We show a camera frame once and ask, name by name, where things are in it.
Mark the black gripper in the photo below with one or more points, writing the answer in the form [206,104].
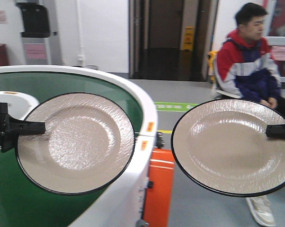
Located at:
[11,127]

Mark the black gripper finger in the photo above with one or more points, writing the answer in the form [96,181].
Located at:
[276,131]

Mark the beige plate black rim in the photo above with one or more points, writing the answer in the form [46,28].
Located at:
[88,143]
[222,146]

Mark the seated person red blue jacket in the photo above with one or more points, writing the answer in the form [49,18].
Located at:
[244,65]

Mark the black white water dispenser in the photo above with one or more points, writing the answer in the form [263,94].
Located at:
[40,38]

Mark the white outer conveyor rim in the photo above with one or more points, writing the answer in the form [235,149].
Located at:
[120,204]

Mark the yellow wet floor sign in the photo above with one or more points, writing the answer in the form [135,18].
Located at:
[188,38]

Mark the orange machine cabinet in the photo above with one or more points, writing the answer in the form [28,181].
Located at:
[158,194]

